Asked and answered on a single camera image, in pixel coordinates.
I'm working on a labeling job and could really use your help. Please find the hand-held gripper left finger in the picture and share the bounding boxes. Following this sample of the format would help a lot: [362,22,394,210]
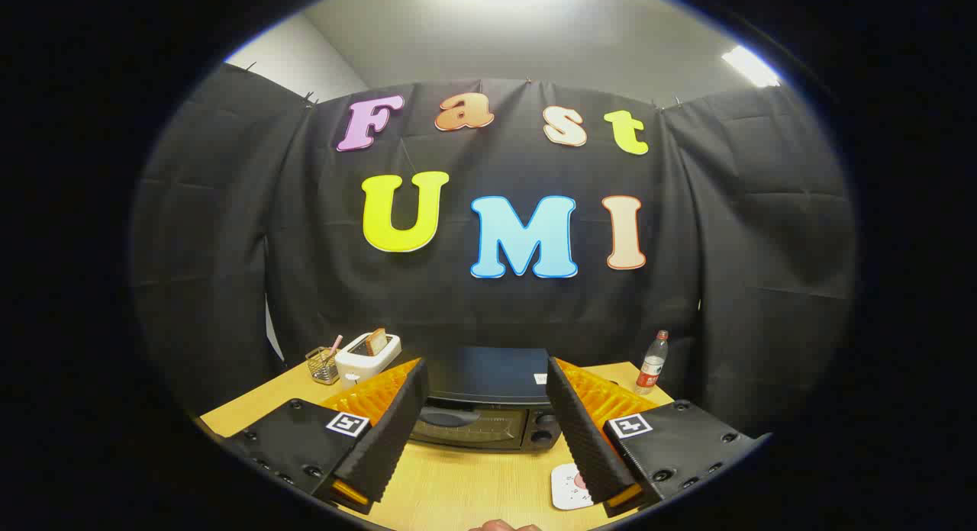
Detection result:
[221,357,430,515]

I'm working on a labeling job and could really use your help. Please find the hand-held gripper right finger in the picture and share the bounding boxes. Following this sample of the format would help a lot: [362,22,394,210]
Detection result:
[545,356,772,517]

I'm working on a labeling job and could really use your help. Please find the white square plate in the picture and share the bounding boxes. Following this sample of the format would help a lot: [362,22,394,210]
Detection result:
[551,462,596,511]

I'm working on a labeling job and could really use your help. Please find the black toaster oven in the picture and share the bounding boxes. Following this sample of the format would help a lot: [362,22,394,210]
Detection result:
[408,346,567,452]

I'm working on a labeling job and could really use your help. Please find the white pop-up toaster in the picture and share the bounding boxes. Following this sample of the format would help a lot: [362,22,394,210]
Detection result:
[334,333,402,387]

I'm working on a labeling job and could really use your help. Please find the clear bottle with red label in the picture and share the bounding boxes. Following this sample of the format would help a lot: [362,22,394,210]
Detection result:
[634,330,670,396]

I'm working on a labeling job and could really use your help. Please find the small ceiling light panel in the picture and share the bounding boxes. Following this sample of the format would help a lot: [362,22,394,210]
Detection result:
[721,45,781,88]

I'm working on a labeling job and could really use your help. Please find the wire mesh holder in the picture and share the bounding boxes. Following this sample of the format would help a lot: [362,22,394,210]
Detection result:
[305,347,340,385]

